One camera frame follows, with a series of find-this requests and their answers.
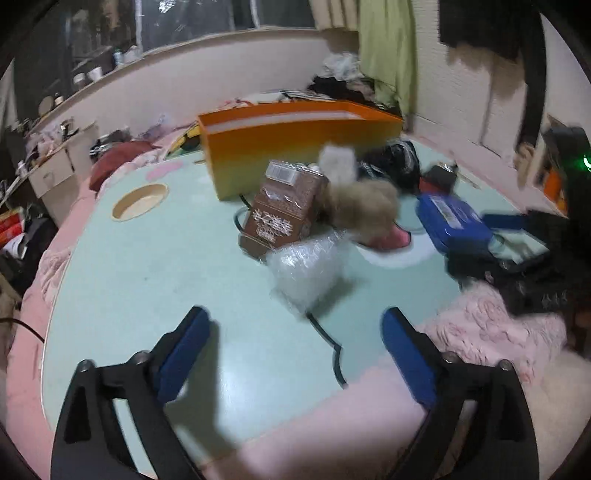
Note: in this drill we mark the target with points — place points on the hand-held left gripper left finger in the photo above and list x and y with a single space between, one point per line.
182 355

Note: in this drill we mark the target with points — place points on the white cup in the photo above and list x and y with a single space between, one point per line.
94 74

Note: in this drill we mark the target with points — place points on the white drawer unit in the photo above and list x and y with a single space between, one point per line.
55 170

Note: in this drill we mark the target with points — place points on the blue rectangular tin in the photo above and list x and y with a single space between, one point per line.
450 221

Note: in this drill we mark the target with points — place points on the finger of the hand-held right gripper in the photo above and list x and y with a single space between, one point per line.
489 267
508 221

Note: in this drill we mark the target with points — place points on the small black object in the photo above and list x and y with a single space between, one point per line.
438 177

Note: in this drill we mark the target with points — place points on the orange bottle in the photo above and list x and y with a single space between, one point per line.
553 191

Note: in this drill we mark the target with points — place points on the fluffy brown white toy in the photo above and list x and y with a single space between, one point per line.
364 207

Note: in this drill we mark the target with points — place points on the brown snack packet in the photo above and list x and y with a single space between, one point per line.
281 207

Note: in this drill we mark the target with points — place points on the black shiny pouch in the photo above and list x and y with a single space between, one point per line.
392 164

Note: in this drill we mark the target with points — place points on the black clothes pile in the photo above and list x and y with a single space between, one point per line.
332 85

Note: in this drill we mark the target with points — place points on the green hanging garment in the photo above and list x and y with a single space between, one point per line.
388 50

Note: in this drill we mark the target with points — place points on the white clothes pile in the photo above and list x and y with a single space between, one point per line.
341 62

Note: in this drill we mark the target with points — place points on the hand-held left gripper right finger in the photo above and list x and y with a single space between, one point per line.
408 360

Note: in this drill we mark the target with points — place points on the bubble wrap packet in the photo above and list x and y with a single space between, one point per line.
304 272

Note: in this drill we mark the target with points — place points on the dark red cushion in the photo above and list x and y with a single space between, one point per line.
120 161

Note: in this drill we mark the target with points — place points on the orange cardboard box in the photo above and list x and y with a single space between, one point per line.
277 147

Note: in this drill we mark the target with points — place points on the mint green cartoon desktop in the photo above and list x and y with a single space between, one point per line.
161 267

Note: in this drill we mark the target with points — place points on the black hanging garment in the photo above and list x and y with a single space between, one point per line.
494 27

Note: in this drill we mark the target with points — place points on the white louvered closet doors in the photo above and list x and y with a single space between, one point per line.
466 101

